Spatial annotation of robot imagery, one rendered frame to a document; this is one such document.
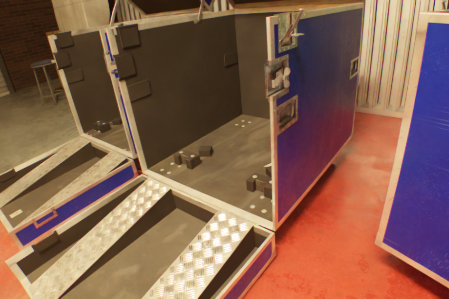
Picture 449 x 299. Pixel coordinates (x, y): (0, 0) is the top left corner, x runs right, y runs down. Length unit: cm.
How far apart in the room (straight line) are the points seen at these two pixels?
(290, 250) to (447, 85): 90
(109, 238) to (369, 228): 123
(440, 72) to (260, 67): 143
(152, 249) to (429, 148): 117
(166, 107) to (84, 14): 206
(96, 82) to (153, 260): 165
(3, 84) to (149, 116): 511
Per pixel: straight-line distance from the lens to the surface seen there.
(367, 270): 135
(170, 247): 140
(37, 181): 231
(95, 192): 185
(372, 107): 286
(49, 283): 151
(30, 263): 161
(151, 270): 134
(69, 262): 150
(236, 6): 216
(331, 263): 134
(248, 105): 225
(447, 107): 89
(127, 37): 155
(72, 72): 248
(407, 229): 111
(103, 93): 261
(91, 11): 360
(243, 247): 123
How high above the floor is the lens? 101
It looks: 29 degrees down
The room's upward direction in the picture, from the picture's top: 6 degrees counter-clockwise
